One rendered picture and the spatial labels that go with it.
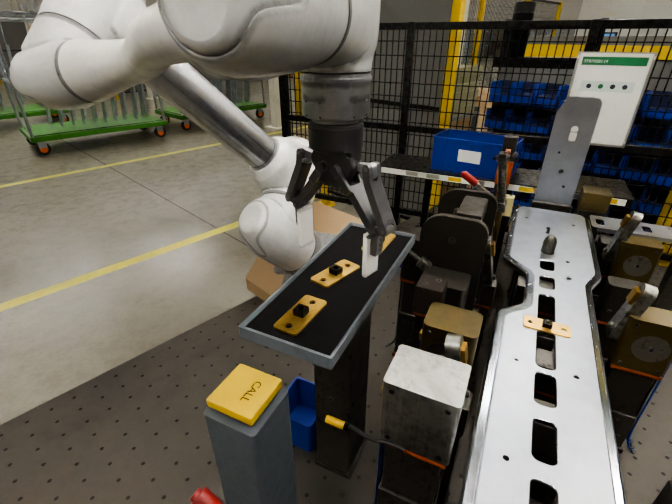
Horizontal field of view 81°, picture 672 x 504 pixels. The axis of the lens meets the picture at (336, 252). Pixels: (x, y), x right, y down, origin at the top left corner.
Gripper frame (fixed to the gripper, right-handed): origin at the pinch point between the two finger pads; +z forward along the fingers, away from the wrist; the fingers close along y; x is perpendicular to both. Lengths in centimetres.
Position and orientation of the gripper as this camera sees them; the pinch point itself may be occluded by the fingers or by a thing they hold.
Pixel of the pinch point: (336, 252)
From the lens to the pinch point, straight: 61.9
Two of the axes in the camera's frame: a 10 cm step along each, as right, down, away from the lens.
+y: 7.4, 3.2, -5.9
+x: 6.7, -3.6, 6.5
